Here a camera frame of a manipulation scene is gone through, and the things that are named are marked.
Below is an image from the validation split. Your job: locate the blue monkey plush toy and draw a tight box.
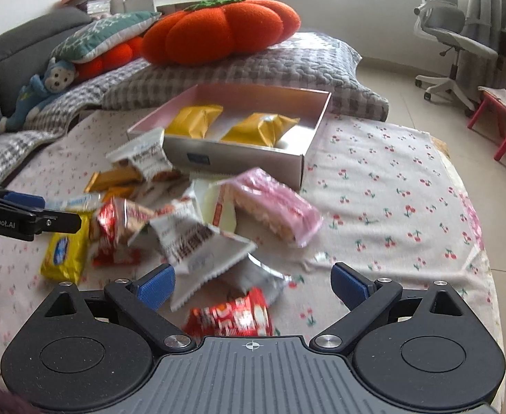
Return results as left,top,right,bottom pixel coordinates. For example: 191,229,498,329
0,57,78,134

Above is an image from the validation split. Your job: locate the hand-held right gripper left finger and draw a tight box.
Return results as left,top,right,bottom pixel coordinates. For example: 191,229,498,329
33,263,196,353

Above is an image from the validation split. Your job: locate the gold snack bar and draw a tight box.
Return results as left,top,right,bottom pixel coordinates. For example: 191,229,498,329
84,166,144,194

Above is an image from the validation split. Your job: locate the small orange plush pillow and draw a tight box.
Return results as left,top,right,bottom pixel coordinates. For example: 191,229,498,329
74,34,148,82

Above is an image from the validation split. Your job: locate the white pecan snack packet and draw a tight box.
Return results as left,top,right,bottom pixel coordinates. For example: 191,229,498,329
106,133,182,182
149,200,258,311

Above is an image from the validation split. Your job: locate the grey office chair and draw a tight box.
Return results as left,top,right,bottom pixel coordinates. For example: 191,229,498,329
412,0,499,117

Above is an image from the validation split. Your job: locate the red white snack packet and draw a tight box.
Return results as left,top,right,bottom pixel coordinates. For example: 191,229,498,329
91,197,156,268
184,288,275,338

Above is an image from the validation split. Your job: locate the yellow blue snack packet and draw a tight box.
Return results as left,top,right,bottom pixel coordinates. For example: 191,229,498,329
41,213,92,285

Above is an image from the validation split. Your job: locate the green patterned cushion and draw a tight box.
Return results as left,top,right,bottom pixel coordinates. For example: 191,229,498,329
49,11,163,65

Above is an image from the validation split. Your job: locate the grey checked pillow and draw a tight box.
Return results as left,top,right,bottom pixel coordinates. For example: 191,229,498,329
102,32,389,121

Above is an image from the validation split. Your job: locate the pink white cardboard box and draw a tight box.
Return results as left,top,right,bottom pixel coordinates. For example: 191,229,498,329
127,84,332,190

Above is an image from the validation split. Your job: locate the silver snack packet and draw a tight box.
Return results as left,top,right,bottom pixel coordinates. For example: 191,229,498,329
227,252,292,307

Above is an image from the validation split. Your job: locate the grey sofa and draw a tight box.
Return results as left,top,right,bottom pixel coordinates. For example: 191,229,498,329
0,6,94,147

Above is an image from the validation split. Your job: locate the blue white snack packet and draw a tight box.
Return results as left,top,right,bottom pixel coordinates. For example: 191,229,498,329
43,193,103,213

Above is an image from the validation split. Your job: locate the cherry print bed sheet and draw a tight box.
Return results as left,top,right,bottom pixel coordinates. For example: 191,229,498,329
0,110,506,414

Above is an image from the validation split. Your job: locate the orange gold snack packet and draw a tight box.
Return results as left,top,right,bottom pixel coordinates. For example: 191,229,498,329
102,185,139,202

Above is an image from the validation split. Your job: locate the pale yellow white snack packet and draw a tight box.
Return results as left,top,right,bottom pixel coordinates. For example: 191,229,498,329
188,179,239,234

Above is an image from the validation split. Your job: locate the orange pumpkin pillow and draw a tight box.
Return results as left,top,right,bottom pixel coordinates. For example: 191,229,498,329
142,0,302,67

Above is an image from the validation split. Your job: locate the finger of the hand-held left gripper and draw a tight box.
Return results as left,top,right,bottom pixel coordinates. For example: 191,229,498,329
0,185,47,214
32,211,83,236

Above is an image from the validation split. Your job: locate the pink rice cracker packet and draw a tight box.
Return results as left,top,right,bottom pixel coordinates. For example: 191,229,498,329
216,167,323,248

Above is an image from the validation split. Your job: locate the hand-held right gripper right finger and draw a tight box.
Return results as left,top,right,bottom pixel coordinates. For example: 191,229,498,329
310,261,472,353

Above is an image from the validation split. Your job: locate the grey checked blanket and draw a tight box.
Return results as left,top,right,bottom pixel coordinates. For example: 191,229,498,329
0,58,150,186

